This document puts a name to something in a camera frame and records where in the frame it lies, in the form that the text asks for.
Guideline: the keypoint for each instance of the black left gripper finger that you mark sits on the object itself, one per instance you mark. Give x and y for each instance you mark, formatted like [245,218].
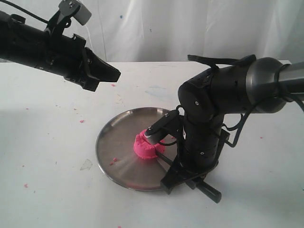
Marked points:
[89,82]
[98,69]

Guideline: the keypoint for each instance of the round steel plate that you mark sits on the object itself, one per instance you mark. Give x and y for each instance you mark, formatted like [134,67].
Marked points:
[117,159]

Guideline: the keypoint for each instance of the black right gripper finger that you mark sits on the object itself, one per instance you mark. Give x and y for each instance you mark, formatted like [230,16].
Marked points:
[177,175]

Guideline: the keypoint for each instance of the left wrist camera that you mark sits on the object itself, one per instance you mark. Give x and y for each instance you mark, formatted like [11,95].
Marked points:
[62,19]

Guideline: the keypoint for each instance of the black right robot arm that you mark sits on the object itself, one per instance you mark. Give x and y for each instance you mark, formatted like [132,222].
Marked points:
[220,100]

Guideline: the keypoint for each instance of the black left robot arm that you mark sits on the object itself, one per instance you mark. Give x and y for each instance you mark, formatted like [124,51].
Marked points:
[23,44]

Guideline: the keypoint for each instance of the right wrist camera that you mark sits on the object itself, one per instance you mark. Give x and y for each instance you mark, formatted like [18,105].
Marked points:
[161,128]

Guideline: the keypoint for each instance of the white backdrop curtain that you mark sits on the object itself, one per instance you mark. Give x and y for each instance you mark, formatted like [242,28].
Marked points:
[170,30]

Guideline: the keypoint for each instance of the black serrated knife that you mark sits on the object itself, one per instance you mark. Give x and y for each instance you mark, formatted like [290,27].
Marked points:
[205,188]

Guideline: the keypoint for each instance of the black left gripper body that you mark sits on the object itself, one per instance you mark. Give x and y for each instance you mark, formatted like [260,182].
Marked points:
[65,58]

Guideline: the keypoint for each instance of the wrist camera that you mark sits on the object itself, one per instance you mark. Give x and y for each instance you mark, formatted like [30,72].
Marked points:
[62,19]
[161,128]

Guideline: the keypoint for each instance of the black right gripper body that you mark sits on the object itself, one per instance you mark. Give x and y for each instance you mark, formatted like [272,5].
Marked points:
[200,143]

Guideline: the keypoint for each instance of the pink dough piece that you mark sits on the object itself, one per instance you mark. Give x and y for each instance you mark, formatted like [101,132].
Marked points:
[143,149]

